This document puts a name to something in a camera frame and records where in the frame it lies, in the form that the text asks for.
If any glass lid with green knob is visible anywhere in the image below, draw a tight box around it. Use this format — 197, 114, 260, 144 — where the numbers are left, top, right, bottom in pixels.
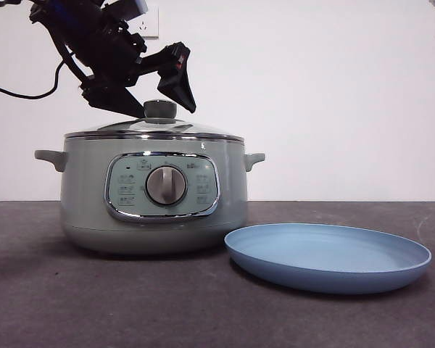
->
64, 100, 245, 141

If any pale green electric steamer pot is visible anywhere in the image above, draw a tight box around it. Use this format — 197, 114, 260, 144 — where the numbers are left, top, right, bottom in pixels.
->
33, 134, 266, 255

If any blue round plate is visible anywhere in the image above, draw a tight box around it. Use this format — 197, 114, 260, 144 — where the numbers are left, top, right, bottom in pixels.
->
223, 223, 433, 295

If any white wall power socket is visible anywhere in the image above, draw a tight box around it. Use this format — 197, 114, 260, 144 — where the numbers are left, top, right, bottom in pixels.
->
134, 7, 160, 39

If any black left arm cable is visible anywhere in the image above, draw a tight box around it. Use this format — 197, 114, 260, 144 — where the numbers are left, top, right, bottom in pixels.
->
0, 59, 65, 99

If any pale grey left wrist camera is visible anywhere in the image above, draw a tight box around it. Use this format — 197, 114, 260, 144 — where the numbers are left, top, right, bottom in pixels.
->
104, 0, 149, 22

